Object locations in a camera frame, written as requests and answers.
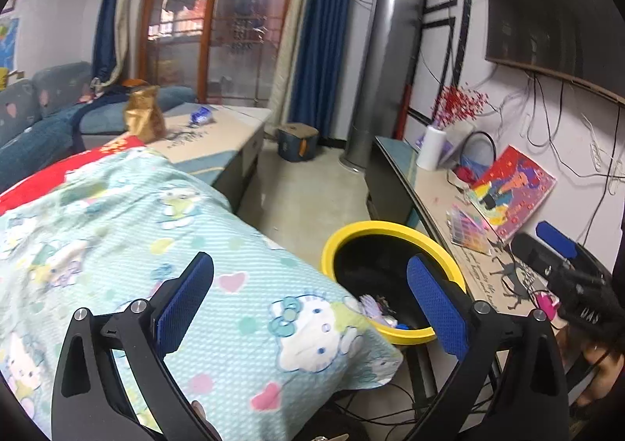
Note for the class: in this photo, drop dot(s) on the cartoon cat printed blanket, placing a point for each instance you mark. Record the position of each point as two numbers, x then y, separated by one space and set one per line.
219 250

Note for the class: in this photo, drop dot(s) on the pink small toy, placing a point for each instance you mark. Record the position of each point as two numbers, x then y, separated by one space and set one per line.
547 305

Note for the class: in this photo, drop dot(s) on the white ribbed vase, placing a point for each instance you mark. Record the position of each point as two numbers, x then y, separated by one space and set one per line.
431 148

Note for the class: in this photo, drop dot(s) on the wall-mounted television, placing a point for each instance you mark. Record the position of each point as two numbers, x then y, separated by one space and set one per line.
551 1

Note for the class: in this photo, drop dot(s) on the blue shiny wrapper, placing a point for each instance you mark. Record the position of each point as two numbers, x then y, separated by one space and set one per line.
201 115

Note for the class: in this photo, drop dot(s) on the red yarn ball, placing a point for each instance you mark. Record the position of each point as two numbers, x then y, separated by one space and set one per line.
466 175

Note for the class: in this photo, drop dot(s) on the colourful portrait painting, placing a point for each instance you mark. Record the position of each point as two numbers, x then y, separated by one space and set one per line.
517 192

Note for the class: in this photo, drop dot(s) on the blue patterned sofa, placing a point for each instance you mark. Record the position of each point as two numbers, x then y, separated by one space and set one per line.
44 138

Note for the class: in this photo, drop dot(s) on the long television stand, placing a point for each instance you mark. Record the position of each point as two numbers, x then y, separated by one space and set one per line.
429 192

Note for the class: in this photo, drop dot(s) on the grey coffee table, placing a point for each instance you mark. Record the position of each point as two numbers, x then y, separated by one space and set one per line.
229 138

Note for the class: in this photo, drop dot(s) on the yellow round trash bin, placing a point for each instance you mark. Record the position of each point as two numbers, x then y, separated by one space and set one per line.
337 245

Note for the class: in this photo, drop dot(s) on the silver tower air conditioner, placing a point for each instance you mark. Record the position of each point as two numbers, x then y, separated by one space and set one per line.
385 65

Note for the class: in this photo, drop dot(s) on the wooden glass sliding door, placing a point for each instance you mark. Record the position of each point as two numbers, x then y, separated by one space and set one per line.
219 31

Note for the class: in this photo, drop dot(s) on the blue curtain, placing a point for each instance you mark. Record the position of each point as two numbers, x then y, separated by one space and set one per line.
327 31
110 16

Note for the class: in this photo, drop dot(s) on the red printed quilt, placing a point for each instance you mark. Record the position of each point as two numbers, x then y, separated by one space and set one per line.
39 182

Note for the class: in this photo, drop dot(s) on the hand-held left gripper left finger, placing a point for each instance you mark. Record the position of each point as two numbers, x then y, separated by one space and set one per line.
185 299

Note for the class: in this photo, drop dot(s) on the blue storage stool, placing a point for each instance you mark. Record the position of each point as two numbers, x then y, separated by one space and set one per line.
295 145

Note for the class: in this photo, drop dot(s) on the country map poster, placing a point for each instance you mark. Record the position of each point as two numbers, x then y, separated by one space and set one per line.
7 45

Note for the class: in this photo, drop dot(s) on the pastel colour palette box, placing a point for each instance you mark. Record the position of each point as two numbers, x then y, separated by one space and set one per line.
466 228

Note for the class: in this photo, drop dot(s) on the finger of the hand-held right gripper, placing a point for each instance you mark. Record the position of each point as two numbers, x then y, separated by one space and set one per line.
556 238
551 263

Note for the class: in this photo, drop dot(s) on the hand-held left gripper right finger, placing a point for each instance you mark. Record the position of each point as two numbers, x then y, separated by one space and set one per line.
439 304

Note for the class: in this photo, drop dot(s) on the red berry branches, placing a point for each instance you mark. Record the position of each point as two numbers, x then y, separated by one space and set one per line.
459 104

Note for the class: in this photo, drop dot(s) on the white vase red berries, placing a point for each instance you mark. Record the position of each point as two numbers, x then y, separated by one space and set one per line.
454 143

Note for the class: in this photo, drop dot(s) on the person's right hand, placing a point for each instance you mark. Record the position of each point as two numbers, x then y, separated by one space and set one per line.
608 370

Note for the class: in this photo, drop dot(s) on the gold snack bag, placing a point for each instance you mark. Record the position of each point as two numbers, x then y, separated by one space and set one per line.
144 116

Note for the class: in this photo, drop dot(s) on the small blue wrapper scrap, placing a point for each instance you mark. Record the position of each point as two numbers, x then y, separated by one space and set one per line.
404 326

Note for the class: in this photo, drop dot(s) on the beige curtain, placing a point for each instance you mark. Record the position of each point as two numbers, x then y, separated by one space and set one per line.
293 31
129 6

